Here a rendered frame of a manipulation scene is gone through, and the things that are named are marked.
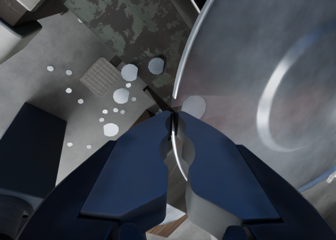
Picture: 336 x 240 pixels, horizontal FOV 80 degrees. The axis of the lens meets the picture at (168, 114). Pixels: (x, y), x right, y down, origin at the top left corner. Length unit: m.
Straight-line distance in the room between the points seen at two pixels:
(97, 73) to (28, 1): 0.53
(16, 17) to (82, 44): 0.63
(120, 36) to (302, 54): 0.18
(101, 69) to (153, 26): 0.52
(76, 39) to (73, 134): 0.44
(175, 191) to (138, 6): 0.20
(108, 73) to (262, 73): 0.65
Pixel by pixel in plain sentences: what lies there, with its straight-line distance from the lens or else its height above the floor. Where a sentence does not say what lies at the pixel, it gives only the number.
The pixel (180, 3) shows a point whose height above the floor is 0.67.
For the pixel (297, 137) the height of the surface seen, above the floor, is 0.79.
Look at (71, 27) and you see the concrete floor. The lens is 0.91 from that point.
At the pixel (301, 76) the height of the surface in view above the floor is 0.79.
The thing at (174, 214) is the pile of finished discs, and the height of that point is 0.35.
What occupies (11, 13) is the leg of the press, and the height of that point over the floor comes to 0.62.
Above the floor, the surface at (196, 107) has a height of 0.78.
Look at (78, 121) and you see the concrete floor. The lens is 1.03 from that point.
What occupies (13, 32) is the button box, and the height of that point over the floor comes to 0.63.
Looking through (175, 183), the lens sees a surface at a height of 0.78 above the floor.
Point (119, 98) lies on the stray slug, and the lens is 0.28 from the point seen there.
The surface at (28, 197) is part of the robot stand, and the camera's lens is 0.67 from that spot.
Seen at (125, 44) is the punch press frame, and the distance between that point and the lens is 0.26.
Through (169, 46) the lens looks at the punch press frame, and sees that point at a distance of 0.28.
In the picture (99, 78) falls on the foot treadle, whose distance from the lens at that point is 0.78.
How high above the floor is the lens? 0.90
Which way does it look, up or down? 56 degrees down
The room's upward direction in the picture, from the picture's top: 144 degrees clockwise
